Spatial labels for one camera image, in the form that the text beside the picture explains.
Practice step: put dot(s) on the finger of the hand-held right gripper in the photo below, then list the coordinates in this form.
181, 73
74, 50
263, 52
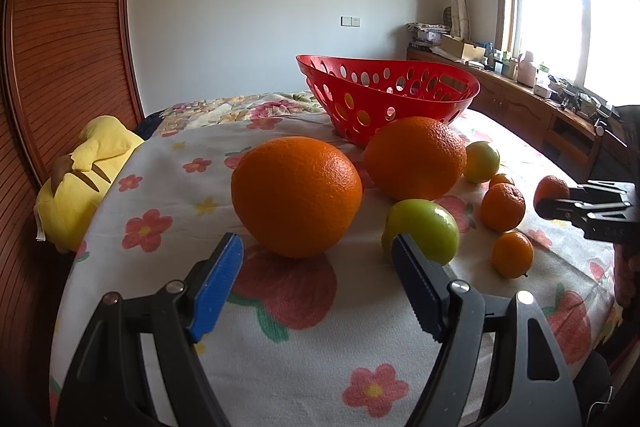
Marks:
575, 208
600, 189

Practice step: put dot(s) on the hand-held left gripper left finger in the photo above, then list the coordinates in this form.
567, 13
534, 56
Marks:
220, 287

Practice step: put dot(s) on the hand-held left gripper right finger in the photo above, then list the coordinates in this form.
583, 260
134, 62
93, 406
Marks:
415, 282

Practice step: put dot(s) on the small tangerine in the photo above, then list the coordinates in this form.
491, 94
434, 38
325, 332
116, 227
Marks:
501, 179
550, 188
503, 207
512, 254

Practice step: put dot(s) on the large green round fruit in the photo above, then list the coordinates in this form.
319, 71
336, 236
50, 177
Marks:
425, 224

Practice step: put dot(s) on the small green round fruit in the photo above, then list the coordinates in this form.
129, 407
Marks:
482, 162

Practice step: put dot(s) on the large orange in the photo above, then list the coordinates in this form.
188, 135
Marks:
295, 197
415, 157

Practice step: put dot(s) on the red perforated plastic basket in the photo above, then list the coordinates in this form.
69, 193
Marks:
365, 107

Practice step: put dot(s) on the person's right hand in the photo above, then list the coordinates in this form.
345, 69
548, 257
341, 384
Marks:
629, 274

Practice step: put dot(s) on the black metal tools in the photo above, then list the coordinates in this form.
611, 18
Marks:
580, 102

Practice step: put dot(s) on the small white box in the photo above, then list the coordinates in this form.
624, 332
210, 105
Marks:
542, 91

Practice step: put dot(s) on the wooden cabinet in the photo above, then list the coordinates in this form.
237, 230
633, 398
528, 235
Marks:
520, 112

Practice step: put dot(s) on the floral printed blanket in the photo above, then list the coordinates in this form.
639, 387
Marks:
310, 357

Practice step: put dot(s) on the pink jug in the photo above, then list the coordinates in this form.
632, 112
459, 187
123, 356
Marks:
526, 69

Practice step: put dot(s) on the dark cloth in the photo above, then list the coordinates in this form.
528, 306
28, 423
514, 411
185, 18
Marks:
149, 127

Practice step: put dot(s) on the yellow plush toy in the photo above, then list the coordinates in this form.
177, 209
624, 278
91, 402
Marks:
95, 157

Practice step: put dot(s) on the cardboard box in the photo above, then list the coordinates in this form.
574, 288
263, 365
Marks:
462, 49

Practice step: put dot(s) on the stack of papers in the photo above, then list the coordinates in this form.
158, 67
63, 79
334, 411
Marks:
425, 34

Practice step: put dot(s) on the wooden slatted headboard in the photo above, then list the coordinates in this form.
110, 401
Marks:
65, 32

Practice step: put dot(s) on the white wall switch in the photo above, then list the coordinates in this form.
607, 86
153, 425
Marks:
350, 21

